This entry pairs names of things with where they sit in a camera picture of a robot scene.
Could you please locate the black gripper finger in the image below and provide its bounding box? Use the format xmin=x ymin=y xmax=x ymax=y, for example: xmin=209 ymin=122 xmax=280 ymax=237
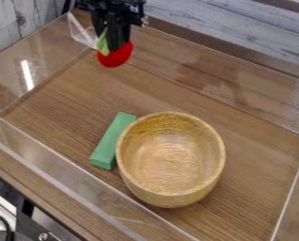
xmin=106 ymin=11 xmax=131 ymax=51
xmin=90 ymin=10 xmax=106 ymax=36

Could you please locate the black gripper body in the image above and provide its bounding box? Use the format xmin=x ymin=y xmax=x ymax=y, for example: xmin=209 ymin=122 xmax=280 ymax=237
xmin=77 ymin=0 xmax=147 ymax=26

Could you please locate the red plush strawberry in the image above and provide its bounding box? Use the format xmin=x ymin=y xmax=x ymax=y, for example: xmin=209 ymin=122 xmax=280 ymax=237
xmin=97 ymin=30 xmax=134 ymax=68

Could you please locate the green rectangular block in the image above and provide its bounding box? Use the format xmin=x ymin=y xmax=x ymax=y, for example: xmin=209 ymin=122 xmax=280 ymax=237
xmin=90 ymin=112 xmax=138 ymax=170

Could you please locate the wooden bowl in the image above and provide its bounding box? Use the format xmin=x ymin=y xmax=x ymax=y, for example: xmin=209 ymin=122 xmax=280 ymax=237
xmin=117 ymin=111 xmax=226 ymax=208

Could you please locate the clear acrylic corner bracket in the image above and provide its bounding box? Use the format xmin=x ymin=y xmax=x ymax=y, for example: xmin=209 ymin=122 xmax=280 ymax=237
xmin=67 ymin=13 xmax=111 ymax=56

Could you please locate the black table leg bracket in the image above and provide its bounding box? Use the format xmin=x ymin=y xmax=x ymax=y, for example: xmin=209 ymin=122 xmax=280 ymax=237
xmin=15 ymin=200 xmax=62 ymax=241

